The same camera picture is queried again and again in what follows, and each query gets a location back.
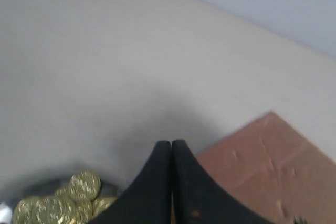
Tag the gold coin top left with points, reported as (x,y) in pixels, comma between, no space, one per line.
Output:
(84,186)

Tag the round steel plate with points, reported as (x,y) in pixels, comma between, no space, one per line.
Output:
(47,201)

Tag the brown cardboard slotted box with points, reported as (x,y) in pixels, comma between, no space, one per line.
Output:
(275,171)

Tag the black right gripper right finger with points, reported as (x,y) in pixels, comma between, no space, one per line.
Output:
(197,198)

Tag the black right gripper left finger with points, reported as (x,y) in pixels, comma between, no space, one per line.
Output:
(148,198)

